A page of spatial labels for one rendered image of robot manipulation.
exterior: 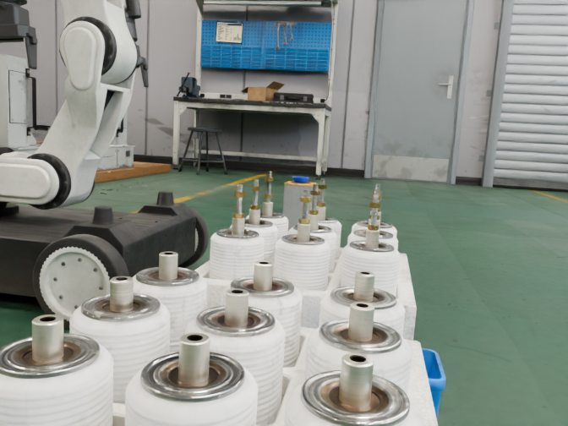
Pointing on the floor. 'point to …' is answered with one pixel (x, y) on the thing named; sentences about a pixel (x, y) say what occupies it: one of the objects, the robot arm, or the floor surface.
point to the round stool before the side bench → (200, 150)
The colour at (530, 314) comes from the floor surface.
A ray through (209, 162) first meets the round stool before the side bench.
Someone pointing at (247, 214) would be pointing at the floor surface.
